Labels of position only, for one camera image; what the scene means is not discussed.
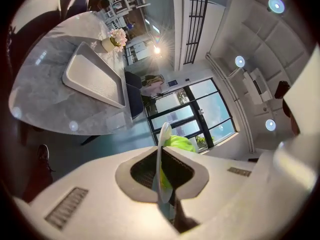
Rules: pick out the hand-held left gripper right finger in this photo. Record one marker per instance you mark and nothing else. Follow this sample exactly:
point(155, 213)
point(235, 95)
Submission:
point(237, 196)

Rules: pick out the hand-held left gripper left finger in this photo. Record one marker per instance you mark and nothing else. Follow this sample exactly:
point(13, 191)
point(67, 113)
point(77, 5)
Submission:
point(100, 204)

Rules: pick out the green cabbage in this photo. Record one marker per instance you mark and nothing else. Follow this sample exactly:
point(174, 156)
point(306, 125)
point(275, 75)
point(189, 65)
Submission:
point(180, 142)

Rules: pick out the white round plate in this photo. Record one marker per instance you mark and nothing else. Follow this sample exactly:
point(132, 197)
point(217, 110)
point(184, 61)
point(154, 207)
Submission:
point(165, 131)

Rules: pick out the white rectangular tray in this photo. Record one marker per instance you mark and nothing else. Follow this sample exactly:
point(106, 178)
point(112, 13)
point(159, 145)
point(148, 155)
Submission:
point(92, 79)

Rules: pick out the person's leg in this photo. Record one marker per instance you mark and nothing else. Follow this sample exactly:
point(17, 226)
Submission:
point(40, 181)

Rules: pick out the person's lace-up sneaker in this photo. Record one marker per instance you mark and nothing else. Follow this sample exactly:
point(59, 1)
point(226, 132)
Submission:
point(43, 154)

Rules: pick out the round ceiling light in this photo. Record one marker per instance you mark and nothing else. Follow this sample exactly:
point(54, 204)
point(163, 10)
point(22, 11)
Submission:
point(270, 125)
point(276, 5)
point(240, 61)

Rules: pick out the black-framed glass doors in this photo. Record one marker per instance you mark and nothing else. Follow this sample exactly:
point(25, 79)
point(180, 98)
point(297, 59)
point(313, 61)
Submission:
point(175, 116)

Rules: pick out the dark blue upholstered chair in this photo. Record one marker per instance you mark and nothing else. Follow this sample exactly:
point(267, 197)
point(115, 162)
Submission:
point(75, 4)
point(132, 80)
point(32, 36)
point(135, 101)

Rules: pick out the white ceiling air unit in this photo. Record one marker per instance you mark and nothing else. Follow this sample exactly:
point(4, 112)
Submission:
point(257, 84)

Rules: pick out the grey marble dining table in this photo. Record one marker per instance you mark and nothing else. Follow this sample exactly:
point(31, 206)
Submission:
point(45, 91)

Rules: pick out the clothes rack with garments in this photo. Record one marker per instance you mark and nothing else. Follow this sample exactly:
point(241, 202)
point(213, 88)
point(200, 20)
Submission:
point(152, 82)

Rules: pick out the black metal railing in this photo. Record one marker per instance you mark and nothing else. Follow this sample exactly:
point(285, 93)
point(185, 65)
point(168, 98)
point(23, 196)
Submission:
point(186, 54)

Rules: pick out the bright ceiling spotlight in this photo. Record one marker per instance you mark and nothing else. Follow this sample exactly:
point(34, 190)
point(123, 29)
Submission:
point(157, 50)

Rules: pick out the pink flowers in white pot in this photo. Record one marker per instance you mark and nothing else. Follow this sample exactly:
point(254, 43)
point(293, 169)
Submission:
point(113, 40)

